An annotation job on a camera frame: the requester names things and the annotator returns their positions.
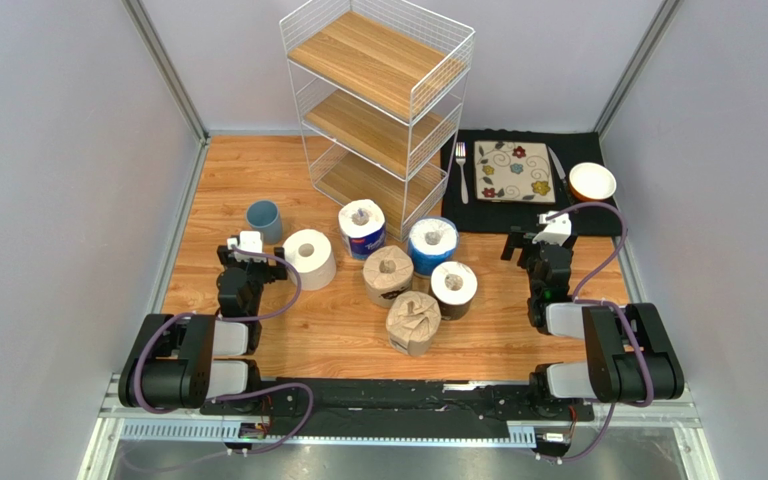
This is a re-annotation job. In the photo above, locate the orange white bowl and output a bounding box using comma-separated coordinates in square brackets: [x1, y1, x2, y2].
[567, 162, 617, 201]

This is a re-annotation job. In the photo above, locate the white wire wooden shelf rack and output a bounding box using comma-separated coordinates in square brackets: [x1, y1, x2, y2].
[279, 1, 475, 241]

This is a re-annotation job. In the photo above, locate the brown paper roll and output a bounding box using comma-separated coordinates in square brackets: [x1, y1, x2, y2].
[363, 246, 414, 308]
[386, 291, 442, 357]

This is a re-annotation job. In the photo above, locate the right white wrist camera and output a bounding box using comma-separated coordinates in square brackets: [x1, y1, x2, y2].
[532, 211, 573, 246]

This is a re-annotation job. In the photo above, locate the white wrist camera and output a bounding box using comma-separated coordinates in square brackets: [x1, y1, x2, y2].
[532, 211, 573, 246]
[226, 230, 266, 262]

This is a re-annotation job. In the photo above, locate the square floral plate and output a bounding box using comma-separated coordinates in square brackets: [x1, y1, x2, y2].
[474, 140, 556, 205]

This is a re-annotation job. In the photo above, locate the white roll blue label wrapper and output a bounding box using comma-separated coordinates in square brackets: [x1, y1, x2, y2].
[338, 199, 387, 260]

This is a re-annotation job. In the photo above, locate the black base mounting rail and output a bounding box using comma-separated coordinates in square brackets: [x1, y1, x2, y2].
[200, 377, 595, 440]

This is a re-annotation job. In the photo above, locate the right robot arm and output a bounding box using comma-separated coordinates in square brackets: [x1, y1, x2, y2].
[501, 227, 685, 405]

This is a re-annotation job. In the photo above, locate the blue paper towel roll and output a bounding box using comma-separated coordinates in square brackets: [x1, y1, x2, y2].
[407, 217, 460, 277]

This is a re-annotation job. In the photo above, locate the black cloth placemat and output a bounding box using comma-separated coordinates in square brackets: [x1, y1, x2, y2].
[439, 129, 604, 234]

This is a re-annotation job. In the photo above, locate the white roll dark brown wrapper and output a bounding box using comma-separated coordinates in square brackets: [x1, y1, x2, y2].
[430, 261, 478, 321]

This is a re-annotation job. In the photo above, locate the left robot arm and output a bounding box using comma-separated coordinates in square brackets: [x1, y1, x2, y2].
[118, 245, 290, 413]

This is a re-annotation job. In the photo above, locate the plain white paper towel roll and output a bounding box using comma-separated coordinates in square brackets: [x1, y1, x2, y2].
[283, 229, 337, 291]

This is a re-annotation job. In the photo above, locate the blue grey cup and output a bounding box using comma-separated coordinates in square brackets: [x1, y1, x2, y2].
[245, 200, 283, 245]

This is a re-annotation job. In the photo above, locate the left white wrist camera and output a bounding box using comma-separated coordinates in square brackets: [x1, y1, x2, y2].
[226, 230, 266, 262]

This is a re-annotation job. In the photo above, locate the dark handled knife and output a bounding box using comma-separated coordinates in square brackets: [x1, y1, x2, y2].
[547, 146, 578, 206]

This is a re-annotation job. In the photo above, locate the silver fork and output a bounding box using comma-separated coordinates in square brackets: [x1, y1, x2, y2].
[455, 141, 469, 205]

